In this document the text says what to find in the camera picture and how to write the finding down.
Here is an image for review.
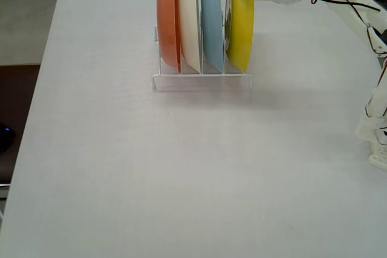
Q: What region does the yellow plastic bowl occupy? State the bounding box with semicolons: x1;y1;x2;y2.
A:
224;0;255;74

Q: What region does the blue plate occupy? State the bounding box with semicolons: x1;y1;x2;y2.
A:
200;0;226;74

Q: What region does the cream plate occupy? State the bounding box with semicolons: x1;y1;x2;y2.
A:
178;0;203;74

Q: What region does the orange plate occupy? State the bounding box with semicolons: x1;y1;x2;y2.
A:
156;0;182;74

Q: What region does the black computer mouse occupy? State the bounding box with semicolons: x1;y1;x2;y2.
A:
0;122;16;153

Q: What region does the white wire dish rack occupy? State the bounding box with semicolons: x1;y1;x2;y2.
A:
151;25;253;91

